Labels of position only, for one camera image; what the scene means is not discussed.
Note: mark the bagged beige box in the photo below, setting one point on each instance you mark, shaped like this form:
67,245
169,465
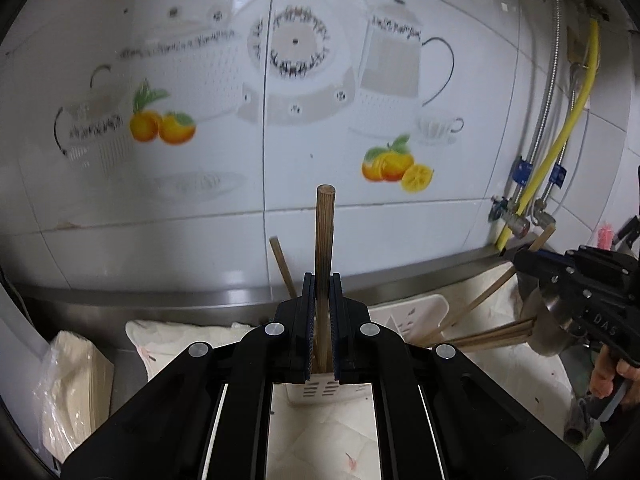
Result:
73,396

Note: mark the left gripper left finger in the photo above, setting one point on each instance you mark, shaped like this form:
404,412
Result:
281,350

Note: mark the chopstick in holder left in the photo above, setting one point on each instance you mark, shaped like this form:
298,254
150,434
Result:
285,273

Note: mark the stainless steel pot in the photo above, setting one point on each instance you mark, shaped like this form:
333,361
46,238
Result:
541,301

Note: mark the chopstick in holder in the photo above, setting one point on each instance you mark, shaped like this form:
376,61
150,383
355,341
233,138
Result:
507,335
285,273

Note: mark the cream quilted mat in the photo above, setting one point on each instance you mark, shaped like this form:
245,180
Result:
326,431

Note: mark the person's right hand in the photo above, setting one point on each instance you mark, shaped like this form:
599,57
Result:
604,372

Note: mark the chopstick in holder right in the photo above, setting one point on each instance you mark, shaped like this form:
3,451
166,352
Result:
507,335

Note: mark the white utensil holder caddy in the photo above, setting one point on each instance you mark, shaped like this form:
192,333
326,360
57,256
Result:
410,318

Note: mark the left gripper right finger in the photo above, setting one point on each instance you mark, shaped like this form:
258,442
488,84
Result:
362,350

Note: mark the metal water valve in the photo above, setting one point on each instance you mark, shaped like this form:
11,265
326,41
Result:
505,210

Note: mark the brown wooden chopstick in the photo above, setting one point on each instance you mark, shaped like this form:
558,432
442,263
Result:
322,269
433,336

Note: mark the pink bottle brush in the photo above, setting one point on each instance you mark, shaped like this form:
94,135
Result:
605,236

